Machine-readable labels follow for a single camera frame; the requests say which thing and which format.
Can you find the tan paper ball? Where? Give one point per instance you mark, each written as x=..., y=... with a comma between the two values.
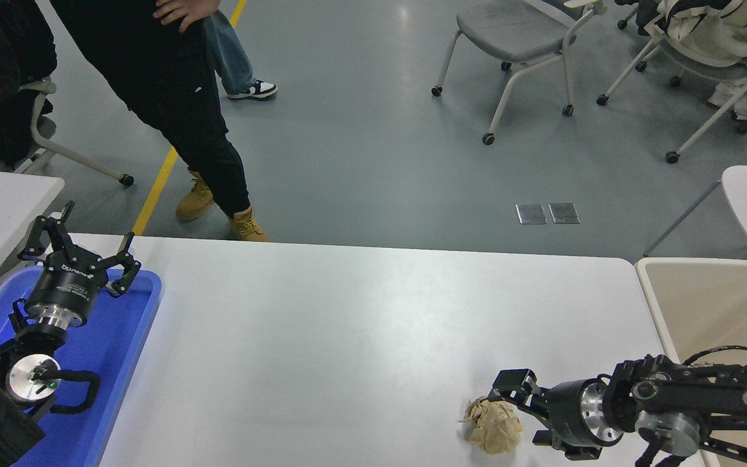
x=493, y=428

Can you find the cream jacket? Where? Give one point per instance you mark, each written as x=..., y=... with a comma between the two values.
x=717, y=29

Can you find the large pale plastic bin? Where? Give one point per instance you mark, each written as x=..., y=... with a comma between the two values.
x=698, y=285

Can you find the silver floor plate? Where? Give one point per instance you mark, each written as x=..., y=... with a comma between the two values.
x=563, y=213
x=531, y=213

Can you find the person's left hand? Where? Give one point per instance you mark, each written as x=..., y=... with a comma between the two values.
x=182, y=10

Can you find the white chair with castors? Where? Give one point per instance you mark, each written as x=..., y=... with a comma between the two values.
x=39, y=86

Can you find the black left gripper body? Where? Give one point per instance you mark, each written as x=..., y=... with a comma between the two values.
x=65, y=285

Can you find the blue plastic tray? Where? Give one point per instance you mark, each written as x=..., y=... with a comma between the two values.
x=120, y=363

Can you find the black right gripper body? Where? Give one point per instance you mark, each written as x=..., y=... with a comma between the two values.
x=568, y=415

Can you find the grey seat wheeled chair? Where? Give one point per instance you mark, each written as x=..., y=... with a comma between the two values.
x=509, y=26

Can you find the person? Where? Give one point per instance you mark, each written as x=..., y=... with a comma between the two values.
x=231, y=58
x=153, y=78

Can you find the white frame wheeled chair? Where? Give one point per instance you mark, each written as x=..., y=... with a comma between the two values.
x=704, y=68

